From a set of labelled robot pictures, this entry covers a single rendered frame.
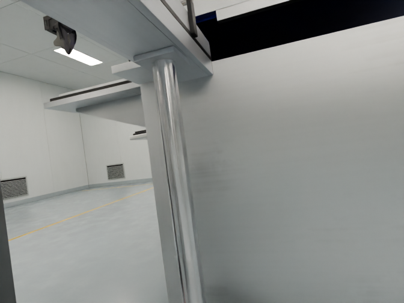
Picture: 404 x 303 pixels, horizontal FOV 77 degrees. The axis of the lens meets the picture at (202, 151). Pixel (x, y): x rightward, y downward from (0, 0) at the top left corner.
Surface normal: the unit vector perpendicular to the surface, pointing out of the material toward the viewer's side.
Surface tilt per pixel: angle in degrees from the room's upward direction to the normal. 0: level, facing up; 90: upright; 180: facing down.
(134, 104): 90
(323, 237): 90
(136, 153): 90
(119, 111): 90
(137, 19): 180
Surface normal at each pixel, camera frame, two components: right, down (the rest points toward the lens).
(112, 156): -0.29, 0.04
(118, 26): 0.13, 0.99
